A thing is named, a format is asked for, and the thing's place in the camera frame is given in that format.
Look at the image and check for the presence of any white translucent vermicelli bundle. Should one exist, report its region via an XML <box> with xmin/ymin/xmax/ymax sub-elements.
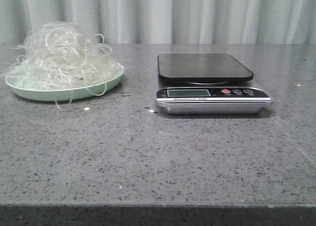
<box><xmin>0</xmin><ymin>21</ymin><xmax>124</xmax><ymax>111</ymax></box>

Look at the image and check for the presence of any digital kitchen scale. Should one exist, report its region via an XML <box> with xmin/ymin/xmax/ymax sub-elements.
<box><xmin>155</xmin><ymin>53</ymin><xmax>273</xmax><ymax>115</ymax></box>

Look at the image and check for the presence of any white pleated curtain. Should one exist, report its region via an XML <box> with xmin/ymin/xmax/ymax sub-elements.
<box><xmin>0</xmin><ymin>0</ymin><xmax>316</xmax><ymax>44</ymax></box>

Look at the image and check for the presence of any light green round plate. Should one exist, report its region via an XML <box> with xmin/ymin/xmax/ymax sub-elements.
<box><xmin>5</xmin><ymin>70</ymin><xmax>124</xmax><ymax>102</ymax></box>

